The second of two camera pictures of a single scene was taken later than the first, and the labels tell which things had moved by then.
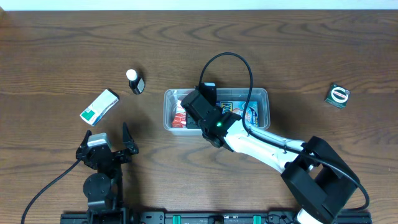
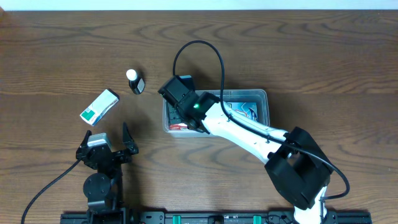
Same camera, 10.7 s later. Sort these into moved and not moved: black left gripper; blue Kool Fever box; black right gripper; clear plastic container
Moved: black right gripper
Not moved: black left gripper; blue Kool Fever box; clear plastic container
